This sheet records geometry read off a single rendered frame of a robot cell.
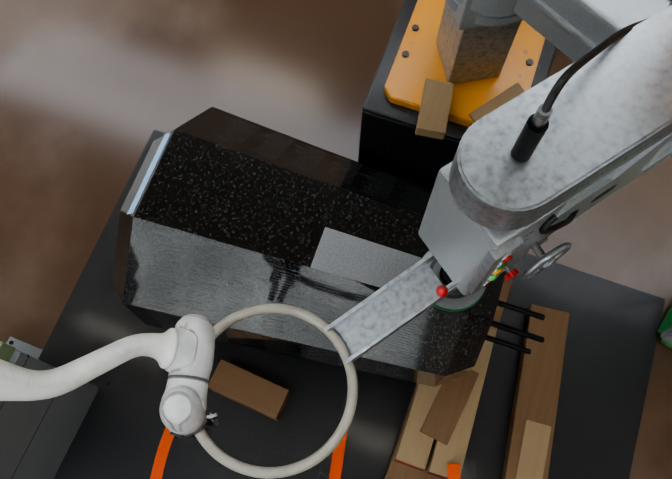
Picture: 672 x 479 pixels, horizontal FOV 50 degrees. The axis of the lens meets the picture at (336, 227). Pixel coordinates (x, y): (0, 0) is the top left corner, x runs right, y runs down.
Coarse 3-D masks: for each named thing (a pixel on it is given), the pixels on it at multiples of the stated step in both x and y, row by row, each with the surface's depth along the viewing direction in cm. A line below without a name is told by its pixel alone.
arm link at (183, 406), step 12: (168, 384) 174; (180, 384) 173; (192, 384) 173; (204, 384) 176; (168, 396) 168; (180, 396) 168; (192, 396) 169; (204, 396) 175; (168, 408) 167; (180, 408) 167; (192, 408) 167; (204, 408) 175; (168, 420) 167; (180, 420) 166; (192, 420) 168; (180, 432) 172; (192, 432) 176
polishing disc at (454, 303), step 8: (424, 256) 223; (432, 264) 223; (440, 280) 221; (448, 296) 219; (456, 296) 219; (464, 296) 219; (472, 296) 219; (480, 296) 219; (440, 304) 218; (448, 304) 218; (456, 304) 218; (464, 304) 218
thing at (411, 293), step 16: (544, 240) 199; (432, 256) 205; (416, 272) 209; (432, 272) 208; (384, 288) 206; (400, 288) 209; (416, 288) 208; (432, 288) 207; (368, 304) 210; (384, 304) 209; (400, 304) 208; (416, 304) 207; (432, 304) 204; (336, 320) 207; (352, 320) 210; (368, 320) 209; (384, 320) 208; (400, 320) 207; (352, 336) 209; (368, 336) 208; (384, 336) 203; (352, 352) 208
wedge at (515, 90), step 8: (512, 88) 248; (520, 88) 248; (496, 96) 249; (504, 96) 248; (512, 96) 248; (488, 104) 248; (496, 104) 248; (472, 112) 248; (480, 112) 248; (488, 112) 248
